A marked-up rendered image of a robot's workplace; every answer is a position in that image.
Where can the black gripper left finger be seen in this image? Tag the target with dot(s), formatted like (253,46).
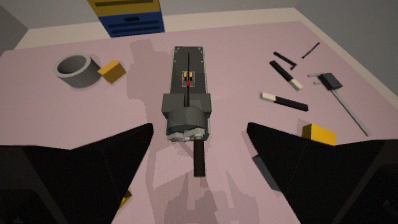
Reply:
(84,185)

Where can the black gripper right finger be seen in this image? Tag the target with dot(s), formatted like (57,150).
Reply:
(319,181)

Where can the dark grey hollow cylinder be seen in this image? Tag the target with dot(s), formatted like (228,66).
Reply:
(78,70)

